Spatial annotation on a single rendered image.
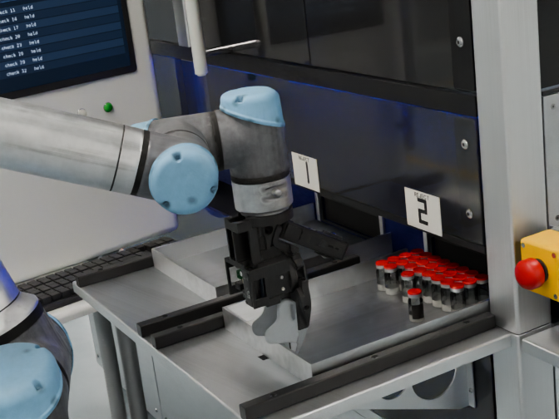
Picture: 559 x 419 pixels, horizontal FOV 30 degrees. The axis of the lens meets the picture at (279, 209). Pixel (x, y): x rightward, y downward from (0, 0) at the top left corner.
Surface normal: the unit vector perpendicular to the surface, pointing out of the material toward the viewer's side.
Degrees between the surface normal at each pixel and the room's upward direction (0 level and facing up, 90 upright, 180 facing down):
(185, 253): 90
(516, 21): 90
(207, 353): 0
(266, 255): 90
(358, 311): 0
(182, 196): 90
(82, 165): 102
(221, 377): 0
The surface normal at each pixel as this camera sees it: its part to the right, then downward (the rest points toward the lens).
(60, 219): 0.60, 0.17
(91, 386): -0.11, -0.95
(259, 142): 0.17, 0.28
